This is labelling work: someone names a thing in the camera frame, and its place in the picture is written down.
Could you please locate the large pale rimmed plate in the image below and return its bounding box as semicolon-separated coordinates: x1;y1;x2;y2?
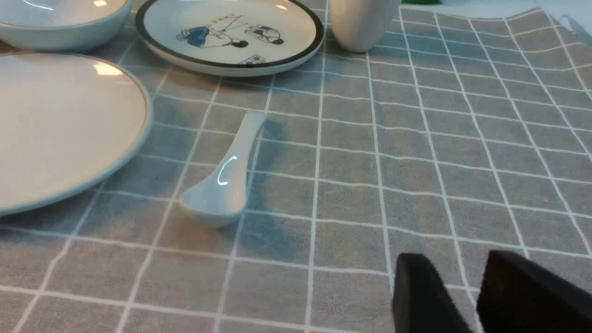
1;51;154;216

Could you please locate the plain white ceramic spoon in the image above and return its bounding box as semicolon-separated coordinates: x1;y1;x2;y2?
179;111;268;229

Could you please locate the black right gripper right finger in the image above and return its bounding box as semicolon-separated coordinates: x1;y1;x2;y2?
476;250;592;333

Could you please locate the black rimmed illustrated plate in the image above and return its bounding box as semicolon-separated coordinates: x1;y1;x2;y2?
135;0;324;78

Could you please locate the black rimmed white cup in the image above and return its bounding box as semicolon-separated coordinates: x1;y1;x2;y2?
328;0;402;53

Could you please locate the green backdrop cloth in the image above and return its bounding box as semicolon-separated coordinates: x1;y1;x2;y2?
402;0;442;6

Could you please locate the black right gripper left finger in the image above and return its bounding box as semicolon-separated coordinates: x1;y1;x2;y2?
392;253;471;333

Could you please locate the grey checked tablecloth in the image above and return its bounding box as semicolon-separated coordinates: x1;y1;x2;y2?
0;0;591;333

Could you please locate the pale shallow bowl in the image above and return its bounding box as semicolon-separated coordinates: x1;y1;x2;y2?
0;0;132;53

